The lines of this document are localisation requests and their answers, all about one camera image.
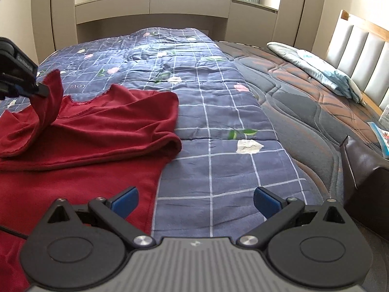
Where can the colourful book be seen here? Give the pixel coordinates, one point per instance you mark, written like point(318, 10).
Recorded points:
point(381, 140)

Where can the dark brown bed frame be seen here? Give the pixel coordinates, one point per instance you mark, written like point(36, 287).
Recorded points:
point(367, 176)

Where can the red shirt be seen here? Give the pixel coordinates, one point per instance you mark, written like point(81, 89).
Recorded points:
point(91, 127)

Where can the blue checked floral quilt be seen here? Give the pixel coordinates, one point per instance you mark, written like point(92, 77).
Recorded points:
point(212, 112)

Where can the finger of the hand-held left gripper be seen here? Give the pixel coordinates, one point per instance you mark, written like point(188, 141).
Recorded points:
point(41, 90)

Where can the grey brown quilted mattress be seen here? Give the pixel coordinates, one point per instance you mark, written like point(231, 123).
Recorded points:
point(304, 97)

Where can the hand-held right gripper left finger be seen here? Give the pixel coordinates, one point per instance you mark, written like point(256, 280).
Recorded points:
point(126, 202)

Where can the light blue patterned pillow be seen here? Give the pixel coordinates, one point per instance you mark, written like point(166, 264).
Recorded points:
point(319, 67)

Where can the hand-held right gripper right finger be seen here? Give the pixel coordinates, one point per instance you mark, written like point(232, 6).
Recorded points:
point(266, 201)

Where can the beige built-in cabinet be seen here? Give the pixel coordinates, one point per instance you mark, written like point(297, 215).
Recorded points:
point(182, 9)

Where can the padded wooden headboard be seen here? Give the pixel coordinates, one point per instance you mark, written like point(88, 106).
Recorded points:
point(361, 51)

